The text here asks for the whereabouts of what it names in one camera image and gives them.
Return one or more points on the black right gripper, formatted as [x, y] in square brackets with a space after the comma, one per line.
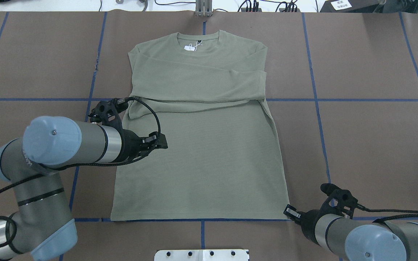
[307, 219]

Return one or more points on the white central pedestal column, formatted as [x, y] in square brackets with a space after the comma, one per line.
[202, 255]

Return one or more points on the black box with label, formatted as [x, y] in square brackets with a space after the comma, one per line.
[351, 6]

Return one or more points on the white paper garment tag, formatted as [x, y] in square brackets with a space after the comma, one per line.
[190, 47]

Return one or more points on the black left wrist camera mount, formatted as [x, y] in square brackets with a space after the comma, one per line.
[107, 113]

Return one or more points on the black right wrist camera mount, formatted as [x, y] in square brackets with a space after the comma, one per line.
[339, 201]

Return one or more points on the aluminium frame post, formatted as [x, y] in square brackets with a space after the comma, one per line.
[203, 8]

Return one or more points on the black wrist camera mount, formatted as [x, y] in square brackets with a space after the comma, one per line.
[107, 113]
[339, 201]

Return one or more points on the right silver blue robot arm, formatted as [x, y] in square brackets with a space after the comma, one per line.
[355, 241]

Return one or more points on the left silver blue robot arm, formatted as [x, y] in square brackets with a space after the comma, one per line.
[43, 226]

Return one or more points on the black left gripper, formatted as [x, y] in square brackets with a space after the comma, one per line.
[130, 144]

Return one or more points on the olive green long-sleeve shirt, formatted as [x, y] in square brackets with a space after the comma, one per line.
[223, 159]

